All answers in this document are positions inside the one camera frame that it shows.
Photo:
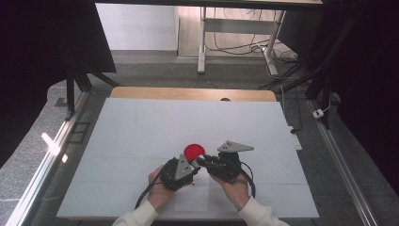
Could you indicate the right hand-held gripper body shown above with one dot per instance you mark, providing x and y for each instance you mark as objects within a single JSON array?
[{"x": 227, "y": 163}]

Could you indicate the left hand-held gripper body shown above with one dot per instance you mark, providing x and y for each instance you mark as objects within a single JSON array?
[{"x": 177, "y": 174}]

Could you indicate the round red ink pad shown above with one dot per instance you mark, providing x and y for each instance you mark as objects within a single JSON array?
[{"x": 193, "y": 151}]

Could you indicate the person's left hand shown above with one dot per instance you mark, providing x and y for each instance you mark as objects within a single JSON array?
[{"x": 160, "y": 194}]

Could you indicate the person's right hand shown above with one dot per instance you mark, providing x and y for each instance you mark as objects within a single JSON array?
[{"x": 233, "y": 191}]

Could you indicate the white table cover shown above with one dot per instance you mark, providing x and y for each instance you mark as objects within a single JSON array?
[{"x": 188, "y": 125}]

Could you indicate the wooden table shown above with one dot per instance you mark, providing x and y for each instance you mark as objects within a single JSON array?
[{"x": 188, "y": 93}]

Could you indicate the small white plug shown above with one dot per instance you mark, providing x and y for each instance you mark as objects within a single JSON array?
[{"x": 318, "y": 113}]

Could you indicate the black metal stand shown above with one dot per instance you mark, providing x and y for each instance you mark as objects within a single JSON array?
[
  {"x": 78, "y": 81},
  {"x": 316, "y": 78}
]

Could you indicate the black curtain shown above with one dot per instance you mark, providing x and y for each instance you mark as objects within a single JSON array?
[
  {"x": 367, "y": 78},
  {"x": 37, "y": 47}
]

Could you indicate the aluminium floor rail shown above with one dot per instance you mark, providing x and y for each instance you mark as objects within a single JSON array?
[
  {"x": 47, "y": 157},
  {"x": 342, "y": 163}
]

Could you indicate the white metal desk frame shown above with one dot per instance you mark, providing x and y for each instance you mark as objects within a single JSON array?
[{"x": 238, "y": 25}]

